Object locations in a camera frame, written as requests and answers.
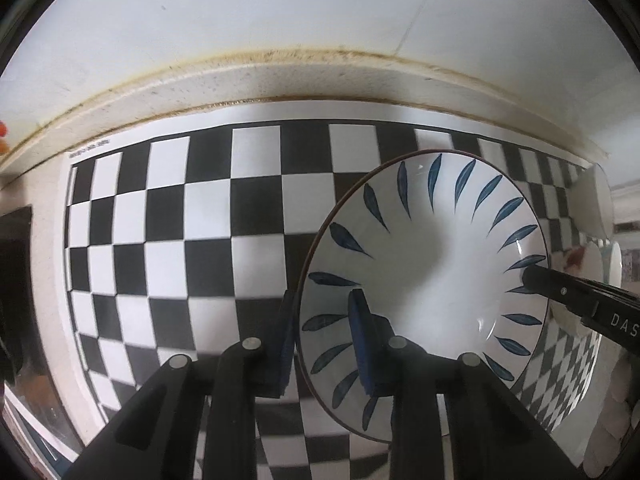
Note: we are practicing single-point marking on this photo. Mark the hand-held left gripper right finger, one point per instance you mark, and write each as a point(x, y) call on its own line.
point(360, 340)

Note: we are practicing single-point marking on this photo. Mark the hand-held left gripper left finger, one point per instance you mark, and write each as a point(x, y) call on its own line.
point(289, 340)

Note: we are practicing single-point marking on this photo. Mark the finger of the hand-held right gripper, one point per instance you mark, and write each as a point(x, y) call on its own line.
point(555, 287)

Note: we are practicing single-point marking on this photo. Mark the white bowl with blue pattern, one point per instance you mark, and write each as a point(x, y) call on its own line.
point(592, 260)

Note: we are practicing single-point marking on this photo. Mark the white plate with blue leaves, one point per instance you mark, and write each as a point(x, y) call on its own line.
point(440, 260)

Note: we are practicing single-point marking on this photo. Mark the glossy white plate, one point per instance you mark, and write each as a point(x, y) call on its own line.
point(560, 375)

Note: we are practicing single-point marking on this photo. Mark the white rounded lumps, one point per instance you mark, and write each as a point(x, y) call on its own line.
point(615, 410)

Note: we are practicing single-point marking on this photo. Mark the black and white checkered mat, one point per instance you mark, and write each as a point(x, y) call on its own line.
point(210, 220)

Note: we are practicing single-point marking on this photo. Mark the dark appliance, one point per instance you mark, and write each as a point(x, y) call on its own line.
point(12, 285)

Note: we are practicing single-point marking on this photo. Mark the colourful wall stickers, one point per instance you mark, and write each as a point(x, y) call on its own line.
point(2, 130)

